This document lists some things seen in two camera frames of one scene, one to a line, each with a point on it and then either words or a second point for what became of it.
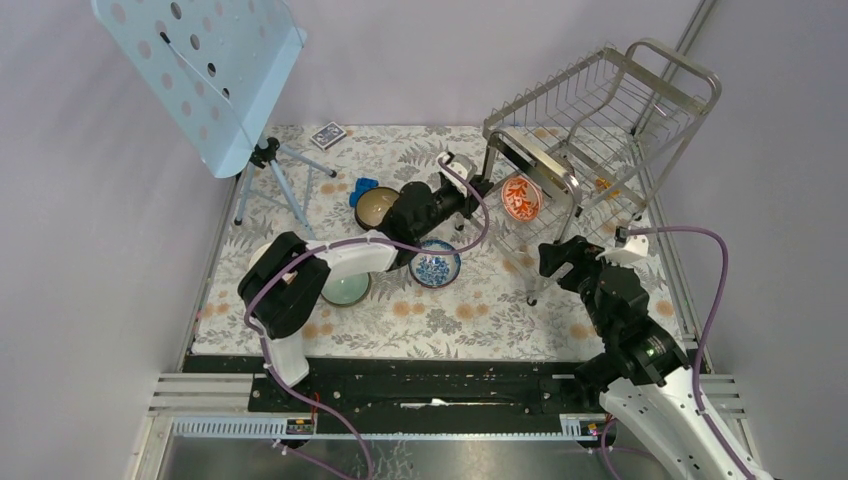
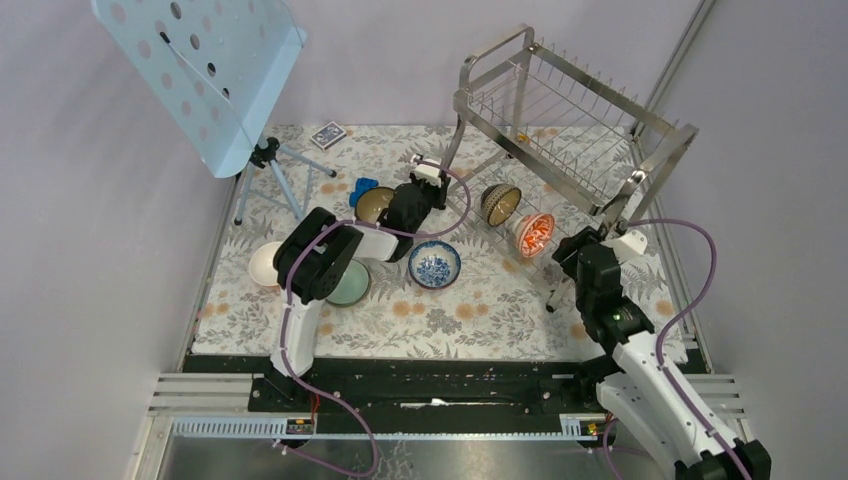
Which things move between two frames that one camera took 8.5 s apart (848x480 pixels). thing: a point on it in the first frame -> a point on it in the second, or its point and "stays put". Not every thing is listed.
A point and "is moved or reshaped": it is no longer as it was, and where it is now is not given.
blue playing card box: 328,135 stays put
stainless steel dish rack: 585,150 is moved or reshaped
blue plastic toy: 362,185 stays put
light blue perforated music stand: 212,73 stays put
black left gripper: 468,203 -> 438,192
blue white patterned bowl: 434,270 stays put
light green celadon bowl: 347,291 stays put
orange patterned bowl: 522,198 -> 531,233
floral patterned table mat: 474,210 stays put
